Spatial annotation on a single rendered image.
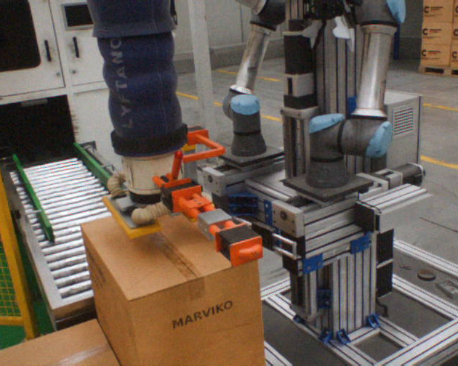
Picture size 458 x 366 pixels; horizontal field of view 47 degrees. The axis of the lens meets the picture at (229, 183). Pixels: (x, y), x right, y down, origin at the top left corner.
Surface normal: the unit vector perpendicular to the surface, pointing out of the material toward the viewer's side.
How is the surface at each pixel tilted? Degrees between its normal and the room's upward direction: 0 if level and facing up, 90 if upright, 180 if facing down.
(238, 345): 90
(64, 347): 0
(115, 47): 79
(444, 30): 89
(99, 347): 0
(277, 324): 0
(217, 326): 90
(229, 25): 90
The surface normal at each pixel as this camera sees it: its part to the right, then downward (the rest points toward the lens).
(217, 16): 0.52, 0.26
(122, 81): -0.21, 0.07
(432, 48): -0.85, 0.14
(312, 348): -0.08, -0.93
